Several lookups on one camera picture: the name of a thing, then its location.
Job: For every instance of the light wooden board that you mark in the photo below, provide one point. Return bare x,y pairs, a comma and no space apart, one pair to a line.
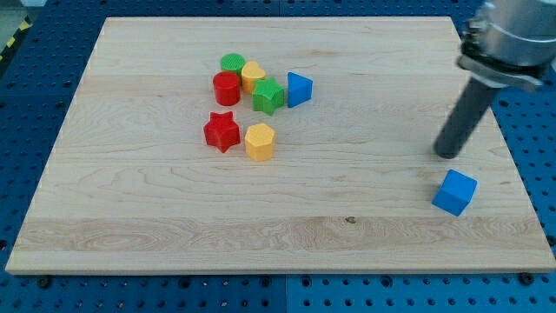
131,187

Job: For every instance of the blue cube block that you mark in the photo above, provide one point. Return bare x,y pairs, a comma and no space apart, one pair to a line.
455,192

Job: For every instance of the yellow heart block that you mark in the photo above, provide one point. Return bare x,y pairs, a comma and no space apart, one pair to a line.
251,72

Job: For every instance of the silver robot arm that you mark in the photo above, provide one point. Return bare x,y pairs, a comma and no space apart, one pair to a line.
510,43

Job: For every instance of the yellow hexagon block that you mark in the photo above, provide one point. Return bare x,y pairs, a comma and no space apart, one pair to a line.
260,142

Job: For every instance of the red star block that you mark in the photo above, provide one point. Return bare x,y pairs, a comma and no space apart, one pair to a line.
221,131

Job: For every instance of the blue triangle block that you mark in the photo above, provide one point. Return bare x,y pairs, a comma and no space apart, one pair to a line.
300,89

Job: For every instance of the red cylinder block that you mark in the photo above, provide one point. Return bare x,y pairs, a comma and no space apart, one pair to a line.
227,88

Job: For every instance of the green cylinder block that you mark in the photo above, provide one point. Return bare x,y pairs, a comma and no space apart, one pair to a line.
233,62

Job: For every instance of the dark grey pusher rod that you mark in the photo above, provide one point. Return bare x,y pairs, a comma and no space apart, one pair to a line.
471,106

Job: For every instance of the green star block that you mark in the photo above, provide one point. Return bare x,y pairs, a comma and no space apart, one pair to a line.
267,96

